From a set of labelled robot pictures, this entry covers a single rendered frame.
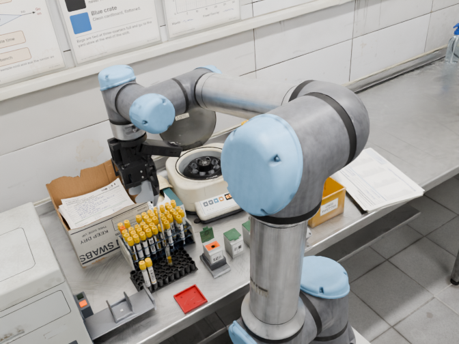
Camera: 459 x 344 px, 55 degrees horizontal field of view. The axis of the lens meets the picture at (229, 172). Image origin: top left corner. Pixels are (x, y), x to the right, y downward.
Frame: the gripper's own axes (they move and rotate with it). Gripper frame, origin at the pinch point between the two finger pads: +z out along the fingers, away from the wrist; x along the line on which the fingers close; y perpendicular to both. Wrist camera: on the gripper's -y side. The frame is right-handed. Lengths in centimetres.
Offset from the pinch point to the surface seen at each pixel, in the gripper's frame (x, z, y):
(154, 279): 3.9, 22.0, 6.4
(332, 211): 11, 23, -51
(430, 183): 18, 27, -90
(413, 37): -50, 10, -161
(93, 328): 9.2, 22.1, 25.2
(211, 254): 7.9, 19.1, -9.6
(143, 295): 7.2, 22.1, 10.8
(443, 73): -35, 26, -168
